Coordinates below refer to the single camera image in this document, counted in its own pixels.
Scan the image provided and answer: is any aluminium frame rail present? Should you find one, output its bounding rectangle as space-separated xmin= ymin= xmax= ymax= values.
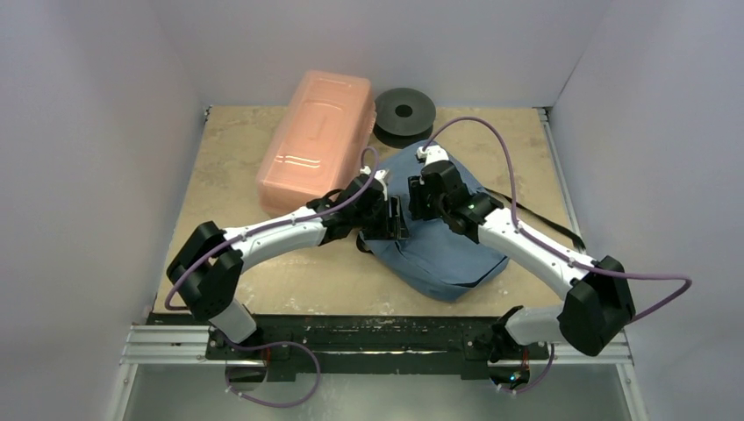
xmin=534 ymin=106 xmax=634 ymax=361
xmin=120 ymin=325 xmax=649 ymax=420

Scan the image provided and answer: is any pink translucent plastic box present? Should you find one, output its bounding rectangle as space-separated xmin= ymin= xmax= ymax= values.
xmin=256 ymin=70 xmax=376 ymax=217

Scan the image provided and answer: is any aluminium frame rail right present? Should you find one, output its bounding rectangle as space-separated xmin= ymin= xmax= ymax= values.
xmin=534 ymin=106 xmax=634 ymax=361

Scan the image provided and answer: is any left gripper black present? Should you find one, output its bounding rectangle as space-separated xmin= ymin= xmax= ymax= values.
xmin=352 ymin=195 xmax=409 ymax=240

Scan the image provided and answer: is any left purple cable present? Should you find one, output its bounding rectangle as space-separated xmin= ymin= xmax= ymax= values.
xmin=163 ymin=146 xmax=380 ymax=409

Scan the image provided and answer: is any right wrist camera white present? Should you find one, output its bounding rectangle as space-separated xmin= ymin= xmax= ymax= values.
xmin=415 ymin=145 xmax=449 ymax=167

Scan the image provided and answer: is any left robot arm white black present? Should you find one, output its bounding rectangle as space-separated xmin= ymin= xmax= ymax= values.
xmin=166 ymin=170 xmax=409 ymax=359

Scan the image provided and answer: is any blue backpack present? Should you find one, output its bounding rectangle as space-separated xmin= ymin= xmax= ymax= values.
xmin=356 ymin=145 xmax=510 ymax=302

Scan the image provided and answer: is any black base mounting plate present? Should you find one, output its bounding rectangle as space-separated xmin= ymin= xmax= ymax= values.
xmin=146 ymin=313 xmax=549 ymax=384

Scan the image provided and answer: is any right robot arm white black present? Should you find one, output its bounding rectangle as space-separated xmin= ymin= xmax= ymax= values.
xmin=408 ymin=160 xmax=636 ymax=359

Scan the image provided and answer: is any aluminium frame rail front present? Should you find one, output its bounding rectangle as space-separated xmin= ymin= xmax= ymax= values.
xmin=120 ymin=325 xmax=649 ymax=420

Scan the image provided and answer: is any black filament spool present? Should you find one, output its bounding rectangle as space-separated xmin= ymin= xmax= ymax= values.
xmin=373 ymin=88 xmax=437 ymax=149

